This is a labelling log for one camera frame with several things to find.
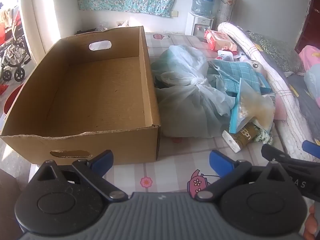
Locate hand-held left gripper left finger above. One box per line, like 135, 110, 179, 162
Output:
29, 150, 128, 202

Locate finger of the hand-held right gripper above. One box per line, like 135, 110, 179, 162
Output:
302, 140, 320, 159
261, 144, 294, 164

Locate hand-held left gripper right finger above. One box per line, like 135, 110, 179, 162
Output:
195, 150, 300, 202

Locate brown cardboard box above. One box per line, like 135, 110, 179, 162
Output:
0, 26, 162, 166

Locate blue checked towel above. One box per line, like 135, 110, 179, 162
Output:
207, 59, 263, 97

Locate pink plush toy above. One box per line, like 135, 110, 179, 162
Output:
246, 59, 269, 77

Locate person's right hand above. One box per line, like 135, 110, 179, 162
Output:
304, 205, 320, 240

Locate green floral cloth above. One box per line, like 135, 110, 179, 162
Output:
254, 127, 274, 145

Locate gold foil packet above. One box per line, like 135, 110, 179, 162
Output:
222, 124, 260, 153

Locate checked cartoon print bed mat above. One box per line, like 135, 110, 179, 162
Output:
0, 32, 313, 205

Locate grey quilt with white backing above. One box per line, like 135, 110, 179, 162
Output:
217, 22, 320, 162

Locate clear zip bag blue edge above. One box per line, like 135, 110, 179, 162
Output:
229, 78, 275, 133

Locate translucent white plastic bag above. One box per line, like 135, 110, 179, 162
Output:
155, 77, 237, 138
151, 44, 209, 87

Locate small blue packet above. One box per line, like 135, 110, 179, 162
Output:
256, 72, 272, 94

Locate pink printed cloth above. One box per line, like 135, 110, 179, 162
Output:
299, 45, 320, 68

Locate green leaf print pillow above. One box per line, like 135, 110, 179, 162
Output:
246, 31, 307, 74

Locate red plastic stool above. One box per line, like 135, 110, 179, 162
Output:
4, 84, 24, 115

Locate white lotion bottle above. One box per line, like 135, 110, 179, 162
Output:
217, 49, 234, 62

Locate pink wet wipes pack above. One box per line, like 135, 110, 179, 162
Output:
204, 29, 238, 52

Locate dark red wooden door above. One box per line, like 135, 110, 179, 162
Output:
294, 0, 320, 54

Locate wheelchair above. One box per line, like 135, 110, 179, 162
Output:
0, 5, 32, 82

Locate white water dispenser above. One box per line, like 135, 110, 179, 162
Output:
184, 12, 215, 36

